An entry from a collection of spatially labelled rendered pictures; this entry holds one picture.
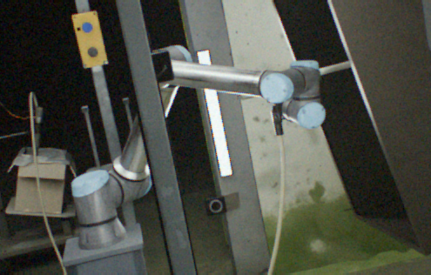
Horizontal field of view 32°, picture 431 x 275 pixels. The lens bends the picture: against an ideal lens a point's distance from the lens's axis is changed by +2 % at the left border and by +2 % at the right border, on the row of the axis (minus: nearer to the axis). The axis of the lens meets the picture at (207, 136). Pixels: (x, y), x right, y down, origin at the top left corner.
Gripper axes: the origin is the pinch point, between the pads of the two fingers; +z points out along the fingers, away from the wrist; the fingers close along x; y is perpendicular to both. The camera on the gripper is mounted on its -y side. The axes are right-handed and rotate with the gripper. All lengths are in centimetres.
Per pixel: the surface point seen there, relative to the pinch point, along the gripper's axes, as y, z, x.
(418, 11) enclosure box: -19, -24, 48
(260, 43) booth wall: -2, 88, 28
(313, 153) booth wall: 57, 79, 41
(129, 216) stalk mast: 71, 110, -53
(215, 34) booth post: -12, 91, 8
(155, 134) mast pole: -23, -95, -60
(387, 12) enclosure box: -21.5, -23.9, 37.3
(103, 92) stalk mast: 6, 117, -49
